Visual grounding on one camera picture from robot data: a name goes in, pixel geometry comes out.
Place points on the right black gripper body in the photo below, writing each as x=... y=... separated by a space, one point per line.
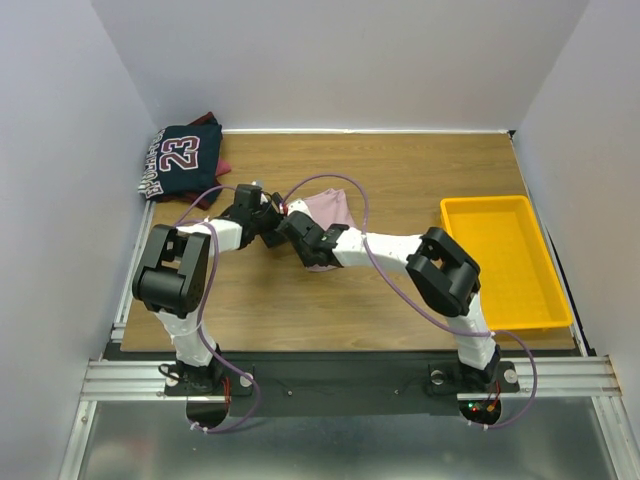
x=293 y=226

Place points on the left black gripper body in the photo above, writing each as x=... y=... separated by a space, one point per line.
x=267 y=217

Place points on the pink ribbed tank top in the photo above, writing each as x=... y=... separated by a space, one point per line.
x=329 y=207

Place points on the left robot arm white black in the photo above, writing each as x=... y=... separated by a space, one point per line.
x=174 y=277

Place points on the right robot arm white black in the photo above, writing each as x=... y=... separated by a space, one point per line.
x=431 y=272

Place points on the navy number 23 jersey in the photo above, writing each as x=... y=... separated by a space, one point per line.
x=181 y=159

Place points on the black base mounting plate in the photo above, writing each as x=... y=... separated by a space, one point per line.
x=318 y=384

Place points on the yellow plastic tray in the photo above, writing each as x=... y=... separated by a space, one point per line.
x=520 y=289

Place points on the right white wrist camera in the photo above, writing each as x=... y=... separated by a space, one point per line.
x=298 y=205

